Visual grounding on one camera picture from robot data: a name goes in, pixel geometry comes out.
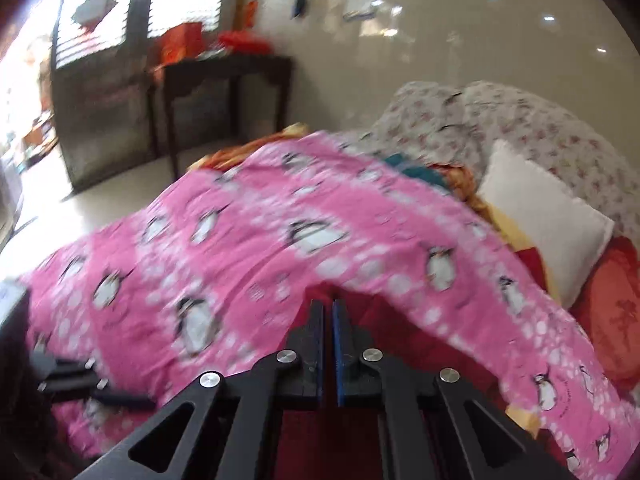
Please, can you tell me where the white pillow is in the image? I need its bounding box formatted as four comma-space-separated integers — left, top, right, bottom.
477, 139, 615, 308

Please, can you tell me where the pink penguin print blanket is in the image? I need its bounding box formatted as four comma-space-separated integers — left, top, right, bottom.
20, 130, 631, 480

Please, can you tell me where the teal cloth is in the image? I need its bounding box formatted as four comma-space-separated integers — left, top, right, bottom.
385, 154, 451, 191

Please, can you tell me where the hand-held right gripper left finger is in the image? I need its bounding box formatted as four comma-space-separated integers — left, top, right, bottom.
75, 300, 326, 480

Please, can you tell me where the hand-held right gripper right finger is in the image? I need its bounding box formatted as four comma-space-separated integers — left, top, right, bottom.
332, 299, 576, 480

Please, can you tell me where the diamond paper door decoration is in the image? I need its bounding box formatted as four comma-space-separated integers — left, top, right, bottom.
72, 0, 118, 28

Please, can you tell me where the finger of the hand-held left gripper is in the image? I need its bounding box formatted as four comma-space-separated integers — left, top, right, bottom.
39, 380, 155, 408
35, 342, 96, 378

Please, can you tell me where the red heart pillow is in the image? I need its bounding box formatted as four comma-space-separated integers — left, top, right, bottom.
570, 235, 640, 391

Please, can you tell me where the dark red garment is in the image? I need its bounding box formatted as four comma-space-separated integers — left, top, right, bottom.
277, 285, 506, 480

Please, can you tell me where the red cloth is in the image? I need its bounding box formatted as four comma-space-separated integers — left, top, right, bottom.
514, 246, 553, 293

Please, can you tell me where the dark wooden table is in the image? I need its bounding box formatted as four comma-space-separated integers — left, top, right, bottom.
147, 55, 296, 181

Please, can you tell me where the dark lattice door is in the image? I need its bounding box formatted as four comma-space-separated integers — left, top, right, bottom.
50, 0, 156, 193

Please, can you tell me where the red box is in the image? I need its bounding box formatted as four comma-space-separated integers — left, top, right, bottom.
160, 24, 205, 66

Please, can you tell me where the red bag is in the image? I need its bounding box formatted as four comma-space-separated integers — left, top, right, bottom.
217, 30, 275, 56

